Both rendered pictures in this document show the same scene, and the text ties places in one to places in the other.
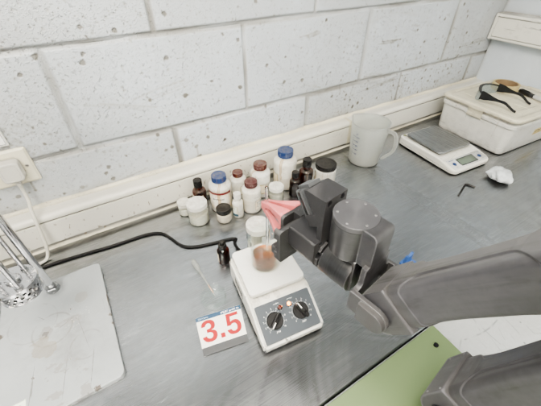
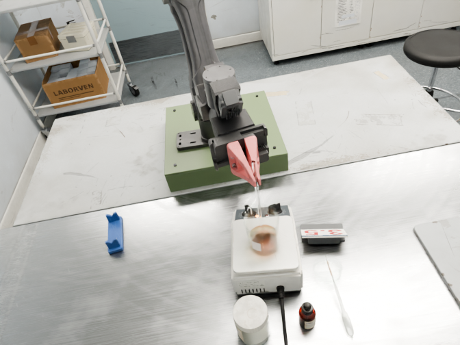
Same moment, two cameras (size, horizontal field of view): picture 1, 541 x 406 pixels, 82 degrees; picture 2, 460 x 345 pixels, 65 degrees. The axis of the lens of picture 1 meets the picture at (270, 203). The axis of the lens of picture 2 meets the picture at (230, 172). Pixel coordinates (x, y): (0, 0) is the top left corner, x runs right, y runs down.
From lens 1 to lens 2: 0.79 m
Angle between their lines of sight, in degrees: 91
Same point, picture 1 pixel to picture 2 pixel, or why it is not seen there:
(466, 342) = (144, 184)
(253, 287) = (285, 222)
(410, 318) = not seen: hidden behind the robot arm
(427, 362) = (189, 160)
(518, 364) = not seen: hidden behind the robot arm
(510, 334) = (111, 181)
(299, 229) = (248, 120)
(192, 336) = (352, 243)
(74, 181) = not seen: outside the picture
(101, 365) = (438, 237)
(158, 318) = (390, 269)
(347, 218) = (227, 71)
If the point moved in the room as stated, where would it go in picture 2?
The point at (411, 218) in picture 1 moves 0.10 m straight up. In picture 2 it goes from (44, 302) to (18, 278)
